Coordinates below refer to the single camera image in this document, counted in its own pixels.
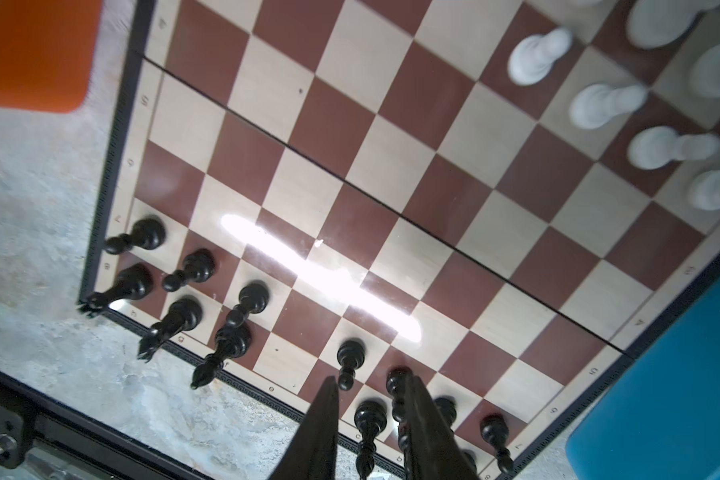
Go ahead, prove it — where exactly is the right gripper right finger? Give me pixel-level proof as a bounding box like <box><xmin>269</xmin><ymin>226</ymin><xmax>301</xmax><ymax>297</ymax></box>
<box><xmin>404</xmin><ymin>374</ymin><xmax>478</xmax><ymax>479</ymax></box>

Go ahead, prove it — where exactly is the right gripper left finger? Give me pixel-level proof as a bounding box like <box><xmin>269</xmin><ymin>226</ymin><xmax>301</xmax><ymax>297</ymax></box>
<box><xmin>269</xmin><ymin>376</ymin><xmax>339</xmax><ymax>480</ymax></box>

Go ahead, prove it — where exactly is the black chess piece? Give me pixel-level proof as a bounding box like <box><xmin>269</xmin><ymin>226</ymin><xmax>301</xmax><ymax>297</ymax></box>
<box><xmin>386</xmin><ymin>366</ymin><xmax>412</xmax><ymax>455</ymax></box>

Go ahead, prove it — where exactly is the brown cream chess board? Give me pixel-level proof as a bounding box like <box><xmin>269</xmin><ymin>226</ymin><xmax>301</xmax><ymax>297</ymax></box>
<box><xmin>80</xmin><ymin>1</ymin><xmax>720</xmax><ymax>479</ymax></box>

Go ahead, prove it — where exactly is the blue plastic tray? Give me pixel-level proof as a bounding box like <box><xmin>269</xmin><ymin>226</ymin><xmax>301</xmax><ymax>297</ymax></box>
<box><xmin>566</xmin><ymin>279</ymin><xmax>720</xmax><ymax>480</ymax></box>

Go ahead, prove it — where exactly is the orange plastic tray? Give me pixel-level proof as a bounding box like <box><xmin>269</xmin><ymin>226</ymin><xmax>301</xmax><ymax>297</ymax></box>
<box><xmin>0</xmin><ymin>1</ymin><xmax>103</xmax><ymax>113</ymax></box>

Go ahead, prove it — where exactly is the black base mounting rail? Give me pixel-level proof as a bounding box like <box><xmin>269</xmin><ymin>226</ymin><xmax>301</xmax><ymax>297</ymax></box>
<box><xmin>0</xmin><ymin>371</ymin><xmax>207</xmax><ymax>479</ymax></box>

